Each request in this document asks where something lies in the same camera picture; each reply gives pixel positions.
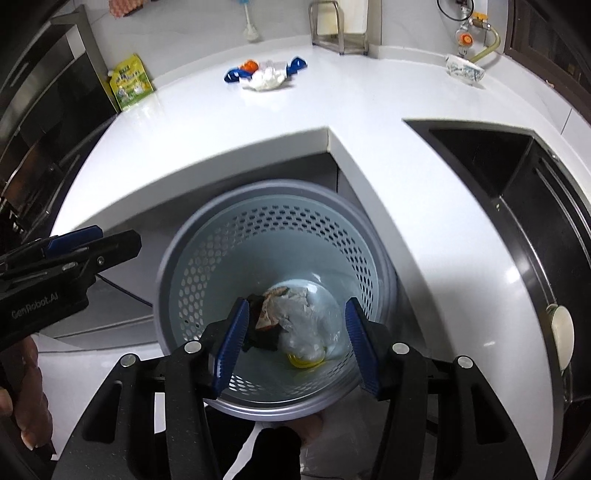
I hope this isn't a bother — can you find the person's black trouser leg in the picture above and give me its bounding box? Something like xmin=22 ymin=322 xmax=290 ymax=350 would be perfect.
xmin=240 ymin=427 xmax=303 ymax=480

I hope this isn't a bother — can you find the grey perforated trash bin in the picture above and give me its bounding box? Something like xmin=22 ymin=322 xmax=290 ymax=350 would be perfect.
xmin=156 ymin=179 xmax=399 ymax=422

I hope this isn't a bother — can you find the dark window frame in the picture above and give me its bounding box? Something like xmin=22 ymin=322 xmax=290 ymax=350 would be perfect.
xmin=505 ymin=0 xmax=591 ymax=107

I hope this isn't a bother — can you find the white round sink item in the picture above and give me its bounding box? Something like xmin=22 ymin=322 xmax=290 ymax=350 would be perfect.
xmin=547 ymin=304 xmax=575 ymax=372

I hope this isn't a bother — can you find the yellow plastic container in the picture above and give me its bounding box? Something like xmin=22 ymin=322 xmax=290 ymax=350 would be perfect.
xmin=285 ymin=348 xmax=328 ymax=370

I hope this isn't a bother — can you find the person's left hand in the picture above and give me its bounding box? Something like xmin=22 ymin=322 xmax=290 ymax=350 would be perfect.
xmin=0 ymin=336 xmax=55 ymax=451

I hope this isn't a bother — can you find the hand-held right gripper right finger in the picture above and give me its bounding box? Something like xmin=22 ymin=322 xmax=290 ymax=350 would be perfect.
xmin=343 ymin=296 xmax=539 ymax=480

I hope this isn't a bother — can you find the thin black cable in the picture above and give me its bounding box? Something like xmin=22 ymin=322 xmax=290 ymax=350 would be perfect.
xmin=95 ymin=272 xmax=155 ymax=308

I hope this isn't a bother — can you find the yellow green refill pouch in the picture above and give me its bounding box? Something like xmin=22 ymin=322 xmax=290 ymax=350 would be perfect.
xmin=109 ymin=53 xmax=154 ymax=112

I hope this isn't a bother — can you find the patterned ceramic bowl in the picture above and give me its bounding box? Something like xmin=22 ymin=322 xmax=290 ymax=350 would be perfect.
xmin=444 ymin=53 xmax=486 ymax=86

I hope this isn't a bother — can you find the white cutting board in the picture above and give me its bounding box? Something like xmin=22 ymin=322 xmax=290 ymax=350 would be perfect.
xmin=344 ymin=0 xmax=384 ymax=46

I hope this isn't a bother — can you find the yellow green gas hose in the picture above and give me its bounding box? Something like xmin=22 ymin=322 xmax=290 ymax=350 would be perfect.
xmin=471 ymin=25 xmax=503 ymax=63

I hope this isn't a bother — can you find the clear plastic bag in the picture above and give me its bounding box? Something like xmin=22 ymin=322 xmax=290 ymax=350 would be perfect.
xmin=277 ymin=295 xmax=345 ymax=363

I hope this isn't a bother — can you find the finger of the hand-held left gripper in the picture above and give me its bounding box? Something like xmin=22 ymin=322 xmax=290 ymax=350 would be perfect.
xmin=0 ymin=225 xmax=105 ymax=278
xmin=28 ymin=230 xmax=142 ymax=296

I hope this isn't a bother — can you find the white crumpled plastic film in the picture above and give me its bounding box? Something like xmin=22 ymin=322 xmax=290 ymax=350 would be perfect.
xmin=239 ymin=60 xmax=294 ymax=92

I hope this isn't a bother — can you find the black wrapper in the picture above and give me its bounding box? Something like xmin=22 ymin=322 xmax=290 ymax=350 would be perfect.
xmin=245 ymin=295 xmax=280 ymax=354

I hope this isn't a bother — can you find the gas valve with orange knob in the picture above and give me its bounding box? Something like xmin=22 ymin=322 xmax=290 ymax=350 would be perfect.
xmin=455 ymin=13 xmax=490 ymax=52

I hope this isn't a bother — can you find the white bottle brush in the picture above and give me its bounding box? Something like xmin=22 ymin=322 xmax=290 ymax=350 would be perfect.
xmin=243 ymin=0 xmax=259 ymax=40

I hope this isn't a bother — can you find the metal cutting board rack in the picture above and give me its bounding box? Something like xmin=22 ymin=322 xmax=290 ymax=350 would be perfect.
xmin=308 ymin=0 xmax=370 ymax=55

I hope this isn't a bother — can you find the black kitchen sink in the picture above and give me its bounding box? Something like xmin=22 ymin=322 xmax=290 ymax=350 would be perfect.
xmin=403 ymin=119 xmax=591 ymax=416

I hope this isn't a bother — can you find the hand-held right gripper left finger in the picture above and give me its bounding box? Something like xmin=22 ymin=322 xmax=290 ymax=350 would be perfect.
xmin=58 ymin=296 xmax=252 ymax=480

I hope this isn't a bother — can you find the pink slipper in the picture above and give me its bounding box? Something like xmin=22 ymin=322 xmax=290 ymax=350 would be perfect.
xmin=295 ymin=413 xmax=345 ymax=480

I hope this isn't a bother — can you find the silver foil wrapper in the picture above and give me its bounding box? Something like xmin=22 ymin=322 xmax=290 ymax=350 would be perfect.
xmin=277 ymin=288 xmax=311 ymax=319

